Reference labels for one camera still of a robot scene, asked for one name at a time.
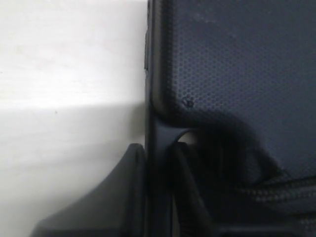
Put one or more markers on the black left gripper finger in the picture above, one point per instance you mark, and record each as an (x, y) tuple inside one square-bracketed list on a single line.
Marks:
[(115, 208)]

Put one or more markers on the black plastic carry case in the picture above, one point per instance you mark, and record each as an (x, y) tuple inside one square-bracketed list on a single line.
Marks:
[(231, 117)]

